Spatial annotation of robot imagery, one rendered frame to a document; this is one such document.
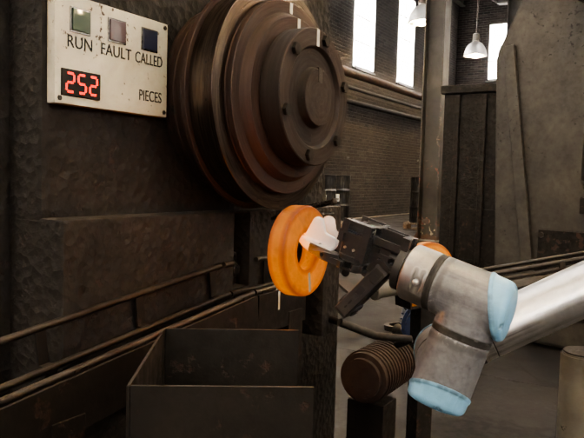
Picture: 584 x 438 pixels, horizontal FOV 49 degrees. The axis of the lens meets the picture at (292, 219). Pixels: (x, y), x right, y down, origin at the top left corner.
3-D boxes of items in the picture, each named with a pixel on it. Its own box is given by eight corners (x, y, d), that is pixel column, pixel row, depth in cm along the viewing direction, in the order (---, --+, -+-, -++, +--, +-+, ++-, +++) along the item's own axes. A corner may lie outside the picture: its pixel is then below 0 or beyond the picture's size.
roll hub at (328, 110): (256, 162, 122) (260, 15, 120) (327, 167, 146) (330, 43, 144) (281, 163, 119) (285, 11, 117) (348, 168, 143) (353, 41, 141)
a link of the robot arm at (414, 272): (434, 302, 103) (413, 313, 94) (408, 291, 105) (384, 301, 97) (452, 251, 101) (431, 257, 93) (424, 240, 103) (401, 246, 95)
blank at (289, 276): (263, 213, 104) (281, 213, 102) (311, 200, 117) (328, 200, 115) (269, 304, 106) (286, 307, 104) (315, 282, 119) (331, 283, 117)
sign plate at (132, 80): (46, 102, 104) (46, -10, 102) (159, 117, 126) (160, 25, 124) (56, 102, 102) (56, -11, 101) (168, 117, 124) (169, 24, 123)
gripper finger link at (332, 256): (320, 239, 108) (363, 257, 104) (317, 248, 109) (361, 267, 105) (305, 242, 104) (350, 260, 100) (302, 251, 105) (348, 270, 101)
